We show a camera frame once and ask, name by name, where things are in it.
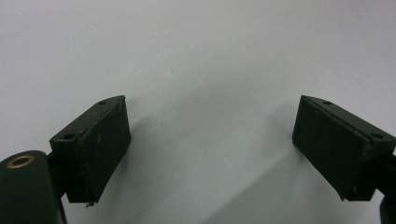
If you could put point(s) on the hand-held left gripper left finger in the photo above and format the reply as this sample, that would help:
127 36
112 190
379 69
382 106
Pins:
96 152

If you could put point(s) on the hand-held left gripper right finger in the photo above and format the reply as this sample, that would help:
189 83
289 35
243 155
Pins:
336 149

